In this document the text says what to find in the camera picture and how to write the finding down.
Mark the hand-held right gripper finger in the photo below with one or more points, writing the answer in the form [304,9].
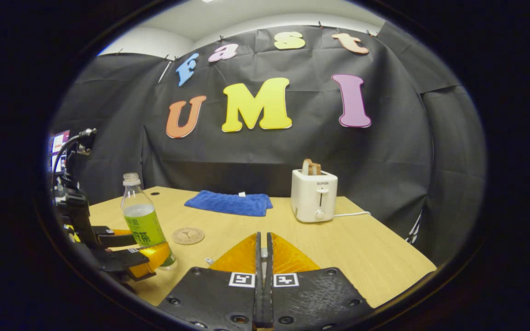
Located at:
[269,257]
[258,257]

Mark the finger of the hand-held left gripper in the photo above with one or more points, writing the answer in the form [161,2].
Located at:
[118,240]
[122,259]

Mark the clear water bottle green label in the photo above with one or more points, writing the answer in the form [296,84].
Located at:
[141,216]

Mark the round wooden coaster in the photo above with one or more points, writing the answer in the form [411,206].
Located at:
[188,236]

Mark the blue towel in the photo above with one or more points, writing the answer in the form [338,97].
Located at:
[228,203]

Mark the computer monitor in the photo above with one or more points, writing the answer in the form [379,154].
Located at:
[58,147]

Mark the white toaster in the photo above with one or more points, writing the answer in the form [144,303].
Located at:
[313,197]

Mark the toast slice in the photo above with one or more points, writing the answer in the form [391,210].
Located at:
[311,168]

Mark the black backdrop cloth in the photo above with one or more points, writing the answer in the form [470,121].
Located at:
[292,151]

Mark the tripod legs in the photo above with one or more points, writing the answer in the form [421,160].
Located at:
[414,227]

